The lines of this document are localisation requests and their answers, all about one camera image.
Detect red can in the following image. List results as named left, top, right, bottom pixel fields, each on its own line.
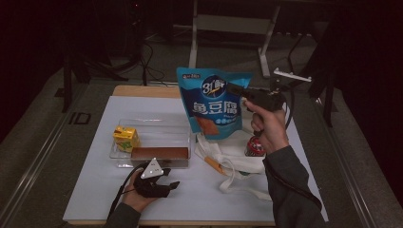
left=243, top=135, right=267, bottom=158

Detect blue snack bag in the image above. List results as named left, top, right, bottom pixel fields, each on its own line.
left=176, top=66, right=254, bottom=142

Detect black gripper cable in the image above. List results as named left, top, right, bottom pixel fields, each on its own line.
left=107, top=162, right=150, bottom=223
left=282, top=85, right=297, bottom=131

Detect person's left hand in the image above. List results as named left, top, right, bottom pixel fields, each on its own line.
left=122, top=180, right=160, bottom=213

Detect white table mat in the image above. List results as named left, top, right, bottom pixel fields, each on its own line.
left=62, top=95, right=329, bottom=222

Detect yellow drink carton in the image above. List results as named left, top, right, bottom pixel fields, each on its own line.
left=112, top=124, right=142, bottom=154

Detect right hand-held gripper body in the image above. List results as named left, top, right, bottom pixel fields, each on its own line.
left=246, top=66, right=313, bottom=113

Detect person's right hand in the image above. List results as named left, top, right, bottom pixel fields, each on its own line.
left=241, top=98, right=290, bottom=156

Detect brown box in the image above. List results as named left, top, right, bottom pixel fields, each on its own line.
left=130, top=145, right=190, bottom=168

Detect black floor cables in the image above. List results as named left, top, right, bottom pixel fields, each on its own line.
left=138, top=40, right=168, bottom=87

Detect white printed tote bag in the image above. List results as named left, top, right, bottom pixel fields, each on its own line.
left=193, top=107, right=275, bottom=202

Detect metal floor rail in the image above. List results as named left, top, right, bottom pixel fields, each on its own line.
left=0, top=83, right=90, bottom=224
left=316, top=97, right=378, bottom=228

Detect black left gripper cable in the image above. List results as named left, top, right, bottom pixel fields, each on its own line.
left=107, top=162, right=150, bottom=223

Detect white metal stand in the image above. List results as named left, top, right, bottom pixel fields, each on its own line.
left=187, top=0, right=281, bottom=79

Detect clear plastic container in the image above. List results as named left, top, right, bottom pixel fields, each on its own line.
left=109, top=118, right=192, bottom=169

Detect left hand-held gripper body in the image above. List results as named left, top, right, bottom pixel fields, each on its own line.
left=132, top=157, right=169, bottom=200

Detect black stand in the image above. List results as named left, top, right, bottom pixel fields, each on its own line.
left=274, top=20, right=338, bottom=128
left=61, top=0, right=147, bottom=114

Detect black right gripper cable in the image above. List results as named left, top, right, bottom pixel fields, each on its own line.
left=282, top=85, right=297, bottom=131

